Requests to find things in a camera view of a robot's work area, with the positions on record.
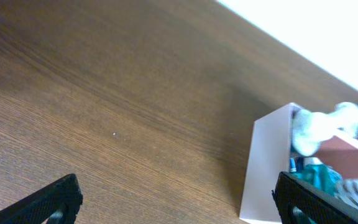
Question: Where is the blue white toothbrush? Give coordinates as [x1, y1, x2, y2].
[289, 157, 297, 173]

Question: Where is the blue mouthwash bottle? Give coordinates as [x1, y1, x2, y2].
[291, 164, 358, 209]

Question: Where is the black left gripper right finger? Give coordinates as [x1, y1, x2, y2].
[272, 172, 358, 224]

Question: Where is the clear foam soap pump bottle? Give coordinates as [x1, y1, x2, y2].
[291, 102, 358, 157]

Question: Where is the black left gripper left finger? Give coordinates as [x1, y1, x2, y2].
[0, 174, 83, 224]

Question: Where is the pink cardboard box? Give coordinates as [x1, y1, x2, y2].
[239, 103, 358, 223]

